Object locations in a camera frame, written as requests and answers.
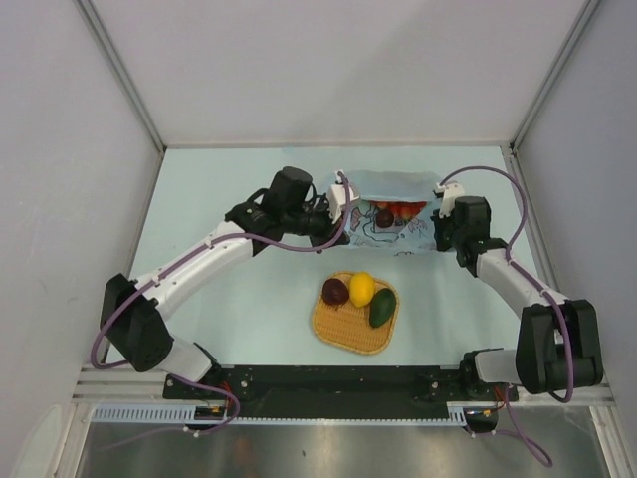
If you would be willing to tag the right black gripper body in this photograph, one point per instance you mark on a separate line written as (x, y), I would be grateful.
(447, 234)

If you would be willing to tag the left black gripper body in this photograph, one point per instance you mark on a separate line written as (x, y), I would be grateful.
(314, 222)

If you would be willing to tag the blue plastic bag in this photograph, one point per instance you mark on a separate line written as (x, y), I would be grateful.
(415, 236)

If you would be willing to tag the dark red fake fruit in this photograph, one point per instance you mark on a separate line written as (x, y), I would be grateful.
(334, 292)

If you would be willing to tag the yellow fake lemon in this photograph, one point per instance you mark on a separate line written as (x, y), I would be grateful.
(361, 289)

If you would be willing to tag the green fake fruit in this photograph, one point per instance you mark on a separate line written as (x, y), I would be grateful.
(382, 308)

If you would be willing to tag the woven bamboo tray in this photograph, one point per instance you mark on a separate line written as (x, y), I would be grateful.
(349, 327)

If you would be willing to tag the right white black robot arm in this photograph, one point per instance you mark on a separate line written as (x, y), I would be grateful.
(558, 347)

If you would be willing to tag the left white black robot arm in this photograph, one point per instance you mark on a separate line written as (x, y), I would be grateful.
(135, 311)

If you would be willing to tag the fake strawberries cluster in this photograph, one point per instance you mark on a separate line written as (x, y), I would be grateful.
(401, 210)

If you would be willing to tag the dark brown fake fruit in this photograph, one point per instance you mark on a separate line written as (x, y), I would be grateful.
(384, 219)

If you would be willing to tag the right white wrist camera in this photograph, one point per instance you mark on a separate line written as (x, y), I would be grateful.
(448, 193)

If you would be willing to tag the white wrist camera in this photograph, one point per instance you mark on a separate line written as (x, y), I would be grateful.
(340, 196)
(448, 193)

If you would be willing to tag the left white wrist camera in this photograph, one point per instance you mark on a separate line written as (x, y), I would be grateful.
(340, 196)

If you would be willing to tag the right slotted cable duct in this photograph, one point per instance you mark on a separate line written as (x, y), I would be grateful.
(471, 412)

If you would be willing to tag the slotted cable duct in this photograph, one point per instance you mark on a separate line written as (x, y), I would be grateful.
(159, 414)
(471, 412)

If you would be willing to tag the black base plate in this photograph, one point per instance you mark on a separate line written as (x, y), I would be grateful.
(340, 392)

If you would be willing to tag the left slotted cable duct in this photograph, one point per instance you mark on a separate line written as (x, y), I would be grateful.
(159, 414)

